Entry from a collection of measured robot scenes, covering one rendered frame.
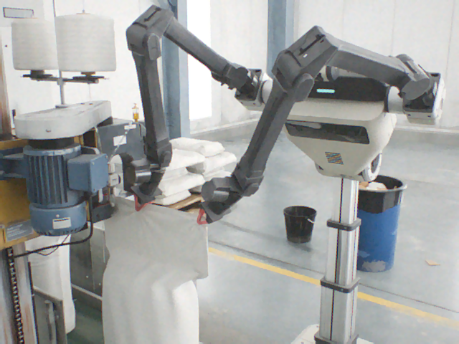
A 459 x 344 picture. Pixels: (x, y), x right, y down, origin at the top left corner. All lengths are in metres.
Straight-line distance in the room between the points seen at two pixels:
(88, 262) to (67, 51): 1.42
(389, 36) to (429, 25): 0.72
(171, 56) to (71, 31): 6.28
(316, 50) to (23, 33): 0.94
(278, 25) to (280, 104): 9.12
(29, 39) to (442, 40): 8.25
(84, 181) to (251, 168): 0.45
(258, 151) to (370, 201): 2.30
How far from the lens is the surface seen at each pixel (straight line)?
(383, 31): 9.55
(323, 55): 1.04
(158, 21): 1.33
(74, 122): 1.31
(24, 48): 1.60
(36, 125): 1.29
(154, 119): 1.43
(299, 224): 3.99
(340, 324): 2.00
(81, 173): 1.30
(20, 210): 1.52
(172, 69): 7.62
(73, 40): 1.38
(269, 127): 1.15
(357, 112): 1.52
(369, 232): 3.55
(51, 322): 1.87
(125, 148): 1.71
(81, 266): 2.63
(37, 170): 1.34
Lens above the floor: 1.58
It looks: 14 degrees down
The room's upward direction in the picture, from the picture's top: straight up
